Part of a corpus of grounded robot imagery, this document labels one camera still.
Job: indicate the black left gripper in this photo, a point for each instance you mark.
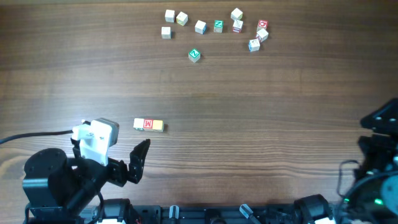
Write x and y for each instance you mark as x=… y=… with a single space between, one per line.
x=119 y=176

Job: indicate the red M wooden block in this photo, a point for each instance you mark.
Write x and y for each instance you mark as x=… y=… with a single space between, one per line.
x=148 y=124

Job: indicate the teal picture wooden block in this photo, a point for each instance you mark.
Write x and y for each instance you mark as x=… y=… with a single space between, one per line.
x=138 y=124

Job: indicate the yellow K wooden block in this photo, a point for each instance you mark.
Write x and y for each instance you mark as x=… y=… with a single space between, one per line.
x=158 y=125

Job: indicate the green Z wooden block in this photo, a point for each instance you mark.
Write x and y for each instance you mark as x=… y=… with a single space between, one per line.
x=194 y=55

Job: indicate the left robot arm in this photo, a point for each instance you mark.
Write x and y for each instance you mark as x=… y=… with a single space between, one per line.
x=63 y=189

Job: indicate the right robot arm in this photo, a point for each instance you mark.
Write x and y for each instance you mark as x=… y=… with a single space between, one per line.
x=373 y=196

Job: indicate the wooden block left lower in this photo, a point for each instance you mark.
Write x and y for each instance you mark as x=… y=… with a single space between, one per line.
x=166 y=32

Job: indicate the blue edged wooden block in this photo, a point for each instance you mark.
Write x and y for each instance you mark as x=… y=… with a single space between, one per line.
x=200 y=27

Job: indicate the yellow edged wooden block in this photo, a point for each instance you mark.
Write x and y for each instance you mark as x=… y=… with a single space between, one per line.
x=182 y=18

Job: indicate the plain wooden block far left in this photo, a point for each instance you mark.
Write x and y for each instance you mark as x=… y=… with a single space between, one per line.
x=170 y=15

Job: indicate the plain wooden block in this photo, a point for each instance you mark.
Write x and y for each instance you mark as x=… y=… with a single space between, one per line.
x=170 y=15
x=236 y=14

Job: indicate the green N wooden block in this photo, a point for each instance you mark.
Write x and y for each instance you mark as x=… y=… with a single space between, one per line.
x=218 y=26

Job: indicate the blue sided wooden block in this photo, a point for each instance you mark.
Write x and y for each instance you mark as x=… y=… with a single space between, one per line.
x=254 y=45

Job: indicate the red edged picture block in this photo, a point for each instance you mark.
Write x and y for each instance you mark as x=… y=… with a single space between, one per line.
x=237 y=26

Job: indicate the plain wooden block top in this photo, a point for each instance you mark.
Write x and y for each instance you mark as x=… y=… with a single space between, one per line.
x=236 y=14

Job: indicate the red sided wooden block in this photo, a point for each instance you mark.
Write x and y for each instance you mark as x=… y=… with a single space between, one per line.
x=262 y=35

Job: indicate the red O wooden block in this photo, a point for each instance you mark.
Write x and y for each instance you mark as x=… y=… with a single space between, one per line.
x=262 y=24

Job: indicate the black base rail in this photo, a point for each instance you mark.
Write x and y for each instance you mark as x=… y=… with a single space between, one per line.
x=244 y=214

